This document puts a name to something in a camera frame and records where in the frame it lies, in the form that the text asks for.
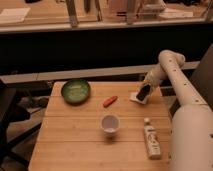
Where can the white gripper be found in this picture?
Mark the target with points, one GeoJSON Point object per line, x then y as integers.
{"type": "Point", "coordinates": [152, 80]}

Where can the orange carrot toy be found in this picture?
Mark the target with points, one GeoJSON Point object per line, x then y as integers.
{"type": "Point", "coordinates": [109, 101]}

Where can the white paper cup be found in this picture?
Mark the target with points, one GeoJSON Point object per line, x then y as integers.
{"type": "Point", "coordinates": [110, 124]}

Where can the white bottle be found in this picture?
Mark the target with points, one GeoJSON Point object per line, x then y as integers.
{"type": "Point", "coordinates": [151, 140]}

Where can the dark panel at right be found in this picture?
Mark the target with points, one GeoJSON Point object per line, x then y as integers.
{"type": "Point", "coordinates": [202, 77]}

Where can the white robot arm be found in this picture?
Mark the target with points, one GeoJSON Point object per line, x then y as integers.
{"type": "Point", "coordinates": [191, 146]}

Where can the green bowl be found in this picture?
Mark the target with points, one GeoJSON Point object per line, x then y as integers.
{"type": "Point", "coordinates": [75, 91]}

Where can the black chair at left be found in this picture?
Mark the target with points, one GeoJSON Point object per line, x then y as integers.
{"type": "Point", "coordinates": [10, 112]}

